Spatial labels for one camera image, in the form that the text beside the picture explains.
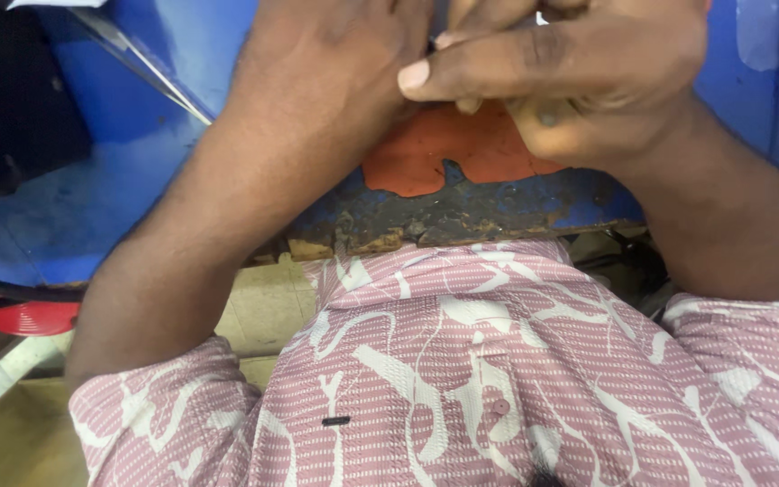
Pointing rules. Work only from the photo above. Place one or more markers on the person's right hand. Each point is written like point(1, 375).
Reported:
point(606, 88)

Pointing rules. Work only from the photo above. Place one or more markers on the person's left hand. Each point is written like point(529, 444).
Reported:
point(322, 61)

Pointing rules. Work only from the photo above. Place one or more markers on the person's left fingers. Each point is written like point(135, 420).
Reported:
point(413, 27)

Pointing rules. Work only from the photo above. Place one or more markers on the orange rubber pad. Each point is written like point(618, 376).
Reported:
point(430, 152)

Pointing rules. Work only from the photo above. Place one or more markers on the metal strip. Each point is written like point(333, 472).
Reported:
point(153, 67)

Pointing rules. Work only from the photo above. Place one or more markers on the white paper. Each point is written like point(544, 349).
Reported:
point(58, 3)

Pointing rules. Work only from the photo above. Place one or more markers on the pink patterned shirt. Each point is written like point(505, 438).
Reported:
point(470, 379)

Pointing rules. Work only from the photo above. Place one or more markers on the pink shirt button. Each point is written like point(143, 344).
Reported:
point(501, 406)

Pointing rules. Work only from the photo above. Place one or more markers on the black box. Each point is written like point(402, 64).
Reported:
point(11, 101)

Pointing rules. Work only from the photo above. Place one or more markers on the red round stool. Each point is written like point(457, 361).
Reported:
point(24, 316)

